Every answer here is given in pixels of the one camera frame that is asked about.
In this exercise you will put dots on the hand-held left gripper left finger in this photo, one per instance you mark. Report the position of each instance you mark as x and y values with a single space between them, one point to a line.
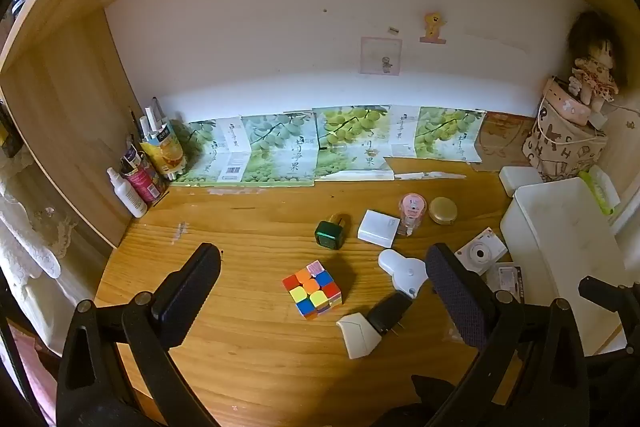
190 294

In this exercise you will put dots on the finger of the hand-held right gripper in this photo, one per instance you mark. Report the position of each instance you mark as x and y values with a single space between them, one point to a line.
607 293

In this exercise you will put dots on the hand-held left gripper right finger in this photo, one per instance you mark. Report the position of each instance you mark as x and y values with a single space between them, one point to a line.
460 302

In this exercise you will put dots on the white instant camera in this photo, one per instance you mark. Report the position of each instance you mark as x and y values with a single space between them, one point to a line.
480 253

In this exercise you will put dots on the white blue printed packet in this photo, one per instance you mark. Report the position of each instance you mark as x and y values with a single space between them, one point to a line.
510 282

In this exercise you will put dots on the white plastic storage bin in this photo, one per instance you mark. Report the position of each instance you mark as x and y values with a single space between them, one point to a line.
560 252

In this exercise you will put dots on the white plastic gadget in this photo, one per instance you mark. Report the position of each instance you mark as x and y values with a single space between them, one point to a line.
402 274

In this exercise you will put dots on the black plug charger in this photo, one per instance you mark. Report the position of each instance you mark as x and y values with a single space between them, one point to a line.
387 314

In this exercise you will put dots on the round beige compact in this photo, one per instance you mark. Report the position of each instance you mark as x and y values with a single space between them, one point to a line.
443 211

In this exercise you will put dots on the white angled adapter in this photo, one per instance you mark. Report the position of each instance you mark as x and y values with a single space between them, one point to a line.
357 336

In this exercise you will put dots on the white square plug charger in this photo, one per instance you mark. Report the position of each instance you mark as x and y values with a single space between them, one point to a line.
378 228

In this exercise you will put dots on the multicoloured puzzle cube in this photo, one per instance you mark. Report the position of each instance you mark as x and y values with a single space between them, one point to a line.
312 289

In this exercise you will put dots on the green glass perfume bottle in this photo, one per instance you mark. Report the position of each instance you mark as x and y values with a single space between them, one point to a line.
330 233

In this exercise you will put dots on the green wet wipes pack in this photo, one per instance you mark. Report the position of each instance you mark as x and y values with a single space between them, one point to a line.
597 189

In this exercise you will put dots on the pink labelled bottle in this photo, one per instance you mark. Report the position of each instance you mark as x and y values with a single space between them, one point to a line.
145 187

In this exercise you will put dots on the white spray bottle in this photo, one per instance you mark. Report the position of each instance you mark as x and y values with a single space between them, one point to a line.
126 193

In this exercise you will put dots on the small white plastic box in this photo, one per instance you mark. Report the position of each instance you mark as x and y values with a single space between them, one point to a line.
520 179

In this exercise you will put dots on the orange print juice carton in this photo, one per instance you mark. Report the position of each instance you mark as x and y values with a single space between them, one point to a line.
164 152

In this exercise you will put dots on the beige letter print fabric bag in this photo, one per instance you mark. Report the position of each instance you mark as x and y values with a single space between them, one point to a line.
565 152

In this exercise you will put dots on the dark blue capped bottle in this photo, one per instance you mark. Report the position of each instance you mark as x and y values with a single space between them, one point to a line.
131 157

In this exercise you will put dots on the brown printed cardboard sheet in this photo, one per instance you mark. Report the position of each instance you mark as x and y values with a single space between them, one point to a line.
502 139

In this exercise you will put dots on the white lace cloth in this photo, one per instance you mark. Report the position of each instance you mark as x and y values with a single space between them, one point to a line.
30 227

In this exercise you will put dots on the small white block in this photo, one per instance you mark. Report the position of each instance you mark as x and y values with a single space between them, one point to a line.
597 119

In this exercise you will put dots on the pink oblong case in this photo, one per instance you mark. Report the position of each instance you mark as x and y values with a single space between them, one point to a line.
567 102

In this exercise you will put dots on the small white plush toy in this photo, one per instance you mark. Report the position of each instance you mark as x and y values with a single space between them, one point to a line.
575 85

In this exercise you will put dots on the dark haired rag doll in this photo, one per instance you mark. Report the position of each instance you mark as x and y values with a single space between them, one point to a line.
597 57

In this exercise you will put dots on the pink square wall sticker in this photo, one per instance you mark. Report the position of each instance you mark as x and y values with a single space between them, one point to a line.
381 56

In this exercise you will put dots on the yellow duck wall sticker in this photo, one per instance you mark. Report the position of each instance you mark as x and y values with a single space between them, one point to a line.
432 27

